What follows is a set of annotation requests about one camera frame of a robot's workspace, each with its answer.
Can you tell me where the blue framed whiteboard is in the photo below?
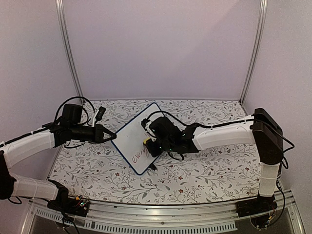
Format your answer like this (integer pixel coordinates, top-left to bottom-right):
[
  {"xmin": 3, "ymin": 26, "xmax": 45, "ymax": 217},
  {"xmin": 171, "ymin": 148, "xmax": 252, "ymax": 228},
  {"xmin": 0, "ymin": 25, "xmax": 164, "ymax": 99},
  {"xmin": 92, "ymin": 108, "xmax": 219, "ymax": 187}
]
[{"xmin": 112, "ymin": 102, "xmax": 161, "ymax": 176}]

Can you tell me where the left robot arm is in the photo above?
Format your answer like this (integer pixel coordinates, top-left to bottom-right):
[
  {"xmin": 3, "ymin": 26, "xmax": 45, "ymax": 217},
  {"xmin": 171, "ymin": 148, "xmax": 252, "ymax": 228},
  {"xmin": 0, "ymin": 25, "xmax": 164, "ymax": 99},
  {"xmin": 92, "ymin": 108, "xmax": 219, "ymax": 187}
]
[{"xmin": 0, "ymin": 97, "xmax": 117, "ymax": 212}]

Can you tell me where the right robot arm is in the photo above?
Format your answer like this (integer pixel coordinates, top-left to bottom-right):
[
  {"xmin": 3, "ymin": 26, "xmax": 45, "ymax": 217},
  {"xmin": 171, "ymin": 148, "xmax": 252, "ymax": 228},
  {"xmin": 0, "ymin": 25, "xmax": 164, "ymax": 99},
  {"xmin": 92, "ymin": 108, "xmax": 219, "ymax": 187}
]
[{"xmin": 141, "ymin": 108, "xmax": 294, "ymax": 213}]

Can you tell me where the floral tablecloth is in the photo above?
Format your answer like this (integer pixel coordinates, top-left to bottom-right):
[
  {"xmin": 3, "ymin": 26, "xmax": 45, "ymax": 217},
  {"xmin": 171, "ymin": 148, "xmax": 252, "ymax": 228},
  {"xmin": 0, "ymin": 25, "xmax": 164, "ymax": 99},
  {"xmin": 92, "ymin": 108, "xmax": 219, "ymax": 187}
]
[{"xmin": 49, "ymin": 100, "xmax": 277, "ymax": 205}]

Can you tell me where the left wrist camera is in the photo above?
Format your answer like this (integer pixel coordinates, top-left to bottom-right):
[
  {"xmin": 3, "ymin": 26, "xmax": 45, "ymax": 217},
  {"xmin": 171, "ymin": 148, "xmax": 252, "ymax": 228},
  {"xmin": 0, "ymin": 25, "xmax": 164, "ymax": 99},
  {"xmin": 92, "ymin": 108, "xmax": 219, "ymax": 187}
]
[{"xmin": 91, "ymin": 106, "xmax": 106, "ymax": 127}]

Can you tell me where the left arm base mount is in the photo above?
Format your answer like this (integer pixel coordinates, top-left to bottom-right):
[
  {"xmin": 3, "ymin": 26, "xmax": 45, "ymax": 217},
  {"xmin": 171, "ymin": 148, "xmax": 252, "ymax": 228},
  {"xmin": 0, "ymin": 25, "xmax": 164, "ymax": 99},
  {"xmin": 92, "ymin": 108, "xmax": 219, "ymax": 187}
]
[{"xmin": 47, "ymin": 193, "xmax": 90, "ymax": 217}]

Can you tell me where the aluminium front rail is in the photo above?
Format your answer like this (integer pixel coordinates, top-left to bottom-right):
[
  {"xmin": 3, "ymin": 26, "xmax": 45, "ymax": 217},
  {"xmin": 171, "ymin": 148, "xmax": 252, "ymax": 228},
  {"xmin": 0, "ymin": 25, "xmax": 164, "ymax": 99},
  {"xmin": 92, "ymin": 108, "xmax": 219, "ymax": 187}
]
[{"xmin": 21, "ymin": 190, "xmax": 305, "ymax": 234}]

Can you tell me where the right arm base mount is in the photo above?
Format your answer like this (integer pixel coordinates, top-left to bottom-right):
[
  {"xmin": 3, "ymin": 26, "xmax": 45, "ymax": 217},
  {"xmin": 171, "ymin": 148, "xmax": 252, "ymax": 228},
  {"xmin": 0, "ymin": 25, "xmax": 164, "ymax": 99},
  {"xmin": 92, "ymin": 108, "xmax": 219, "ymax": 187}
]
[{"xmin": 235, "ymin": 195, "xmax": 277, "ymax": 217}]

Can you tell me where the left metal frame post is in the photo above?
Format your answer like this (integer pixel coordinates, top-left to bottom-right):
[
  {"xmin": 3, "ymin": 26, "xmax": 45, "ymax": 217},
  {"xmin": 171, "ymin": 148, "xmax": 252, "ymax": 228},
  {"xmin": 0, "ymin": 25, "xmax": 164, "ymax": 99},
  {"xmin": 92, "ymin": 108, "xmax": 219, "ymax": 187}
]
[{"xmin": 55, "ymin": 0, "xmax": 83, "ymax": 97}]

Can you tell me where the metal frame post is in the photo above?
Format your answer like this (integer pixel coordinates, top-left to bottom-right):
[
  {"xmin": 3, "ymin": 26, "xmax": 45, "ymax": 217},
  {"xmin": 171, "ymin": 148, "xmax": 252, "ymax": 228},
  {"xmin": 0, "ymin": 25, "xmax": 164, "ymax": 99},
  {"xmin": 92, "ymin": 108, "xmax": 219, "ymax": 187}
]
[
  {"xmin": 239, "ymin": 0, "xmax": 268, "ymax": 105},
  {"xmin": 55, "ymin": 0, "xmax": 83, "ymax": 97}
]

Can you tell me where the right metal frame post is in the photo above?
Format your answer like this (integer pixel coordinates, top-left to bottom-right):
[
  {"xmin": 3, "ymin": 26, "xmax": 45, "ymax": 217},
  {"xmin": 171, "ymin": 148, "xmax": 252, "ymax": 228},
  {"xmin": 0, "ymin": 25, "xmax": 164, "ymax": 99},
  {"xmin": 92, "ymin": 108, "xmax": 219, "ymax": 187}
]
[{"xmin": 239, "ymin": 0, "xmax": 268, "ymax": 105}]

